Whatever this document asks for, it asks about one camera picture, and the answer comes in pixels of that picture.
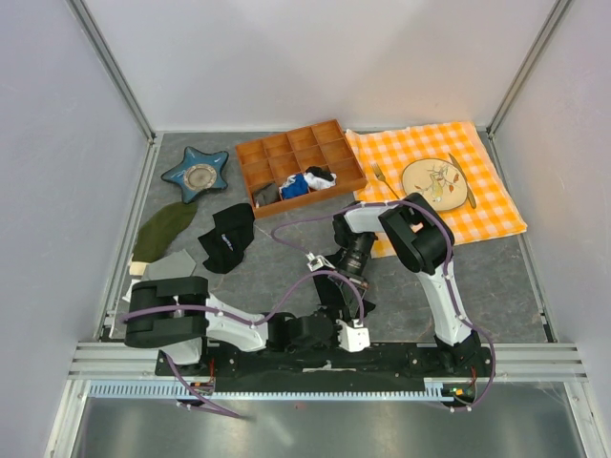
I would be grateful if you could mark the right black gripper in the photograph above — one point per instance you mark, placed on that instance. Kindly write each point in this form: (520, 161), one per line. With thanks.
(353, 277)

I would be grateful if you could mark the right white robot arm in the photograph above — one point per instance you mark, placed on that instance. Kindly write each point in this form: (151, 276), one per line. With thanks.
(423, 243)

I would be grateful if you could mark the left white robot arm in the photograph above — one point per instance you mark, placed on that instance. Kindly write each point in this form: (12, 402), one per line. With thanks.
(180, 316)

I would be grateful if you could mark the rolled black white underwear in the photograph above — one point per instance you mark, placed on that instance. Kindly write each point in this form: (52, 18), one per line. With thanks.
(318, 178)

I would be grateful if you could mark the rolled blue underwear in tray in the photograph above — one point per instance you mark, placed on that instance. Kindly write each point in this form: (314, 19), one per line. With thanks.
(294, 186)

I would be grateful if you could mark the rolled grey underwear in tray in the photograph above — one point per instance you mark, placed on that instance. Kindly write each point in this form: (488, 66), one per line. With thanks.
(266, 195)

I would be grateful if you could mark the black underwear with logo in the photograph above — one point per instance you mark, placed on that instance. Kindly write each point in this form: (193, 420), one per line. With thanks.
(227, 242)

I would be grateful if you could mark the grey underwear on table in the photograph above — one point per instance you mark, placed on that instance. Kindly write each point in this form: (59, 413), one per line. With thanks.
(176, 265)

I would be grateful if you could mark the olive green underwear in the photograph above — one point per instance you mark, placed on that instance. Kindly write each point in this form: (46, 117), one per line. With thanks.
(157, 233)

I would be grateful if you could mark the gold fork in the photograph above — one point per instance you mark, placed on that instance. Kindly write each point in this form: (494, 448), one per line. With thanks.
(380, 176)

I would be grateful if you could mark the beige decorated plate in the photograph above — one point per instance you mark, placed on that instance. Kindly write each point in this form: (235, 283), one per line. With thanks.
(438, 181)

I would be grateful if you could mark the orange checkered tablecloth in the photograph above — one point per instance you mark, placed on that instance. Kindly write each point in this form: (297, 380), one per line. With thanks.
(489, 212)

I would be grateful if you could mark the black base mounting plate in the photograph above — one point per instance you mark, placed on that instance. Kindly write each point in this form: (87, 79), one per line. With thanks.
(380, 367)

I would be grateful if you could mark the orange compartment organizer tray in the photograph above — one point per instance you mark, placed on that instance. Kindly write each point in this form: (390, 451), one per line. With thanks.
(274, 158)

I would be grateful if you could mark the blue star-shaped dish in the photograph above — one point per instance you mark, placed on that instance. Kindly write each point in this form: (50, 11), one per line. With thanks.
(198, 172)

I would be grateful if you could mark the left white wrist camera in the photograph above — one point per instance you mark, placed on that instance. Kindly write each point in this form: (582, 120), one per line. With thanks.
(353, 336)

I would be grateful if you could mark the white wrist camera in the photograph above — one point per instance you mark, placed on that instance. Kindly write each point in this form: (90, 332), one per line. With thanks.
(318, 262)
(353, 336)

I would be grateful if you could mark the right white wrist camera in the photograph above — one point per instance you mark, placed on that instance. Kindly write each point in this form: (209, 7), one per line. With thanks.
(318, 262)

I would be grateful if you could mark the grey slotted cable duct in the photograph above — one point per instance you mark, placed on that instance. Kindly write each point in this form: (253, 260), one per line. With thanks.
(173, 390)

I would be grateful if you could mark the right aluminium frame post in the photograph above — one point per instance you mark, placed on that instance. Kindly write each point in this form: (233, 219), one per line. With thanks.
(542, 40)

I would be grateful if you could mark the aluminium frame post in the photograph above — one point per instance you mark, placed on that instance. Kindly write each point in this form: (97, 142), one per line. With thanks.
(542, 40)
(87, 22)

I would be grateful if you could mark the left aluminium frame post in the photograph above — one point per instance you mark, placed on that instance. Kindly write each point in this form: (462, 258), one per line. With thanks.
(87, 22)

